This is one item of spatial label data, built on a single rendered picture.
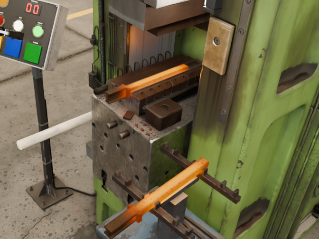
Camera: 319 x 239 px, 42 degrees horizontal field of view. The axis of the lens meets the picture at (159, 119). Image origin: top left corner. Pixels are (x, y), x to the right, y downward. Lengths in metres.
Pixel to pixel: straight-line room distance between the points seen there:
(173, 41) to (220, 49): 0.64
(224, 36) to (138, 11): 0.30
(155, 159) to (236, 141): 0.31
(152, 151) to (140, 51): 0.51
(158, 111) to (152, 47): 0.44
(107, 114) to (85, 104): 1.62
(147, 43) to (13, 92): 1.84
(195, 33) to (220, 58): 0.58
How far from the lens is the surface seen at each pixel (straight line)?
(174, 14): 1.49
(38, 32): 1.83
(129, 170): 1.69
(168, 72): 1.71
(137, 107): 1.57
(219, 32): 1.34
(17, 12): 1.91
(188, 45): 1.98
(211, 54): 1.38
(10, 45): 1.90
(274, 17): 1.24
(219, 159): 1.57
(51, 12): 1.82
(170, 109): 1.53
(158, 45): 1.90
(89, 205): 2.49
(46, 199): 2.53
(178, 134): 1.58
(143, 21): 1.41
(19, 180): 2.68
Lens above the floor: 1.85
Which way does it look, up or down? 36 degrees down
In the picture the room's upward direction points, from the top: 6 degrees clockwise
